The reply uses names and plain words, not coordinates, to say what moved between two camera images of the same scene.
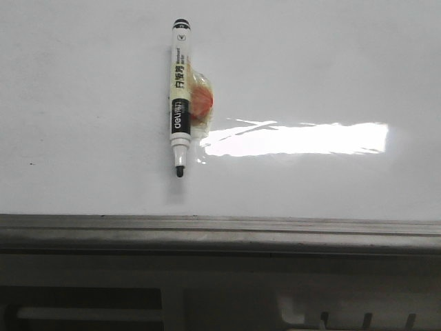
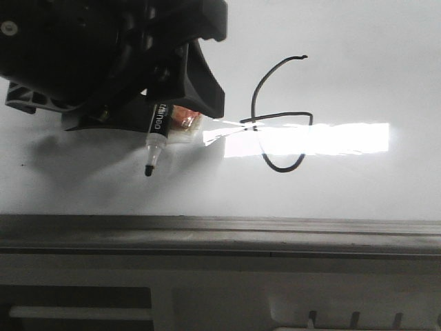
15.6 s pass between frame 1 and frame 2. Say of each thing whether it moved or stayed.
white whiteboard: stayed
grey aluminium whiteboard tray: stayed
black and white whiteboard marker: moved
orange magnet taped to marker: moved
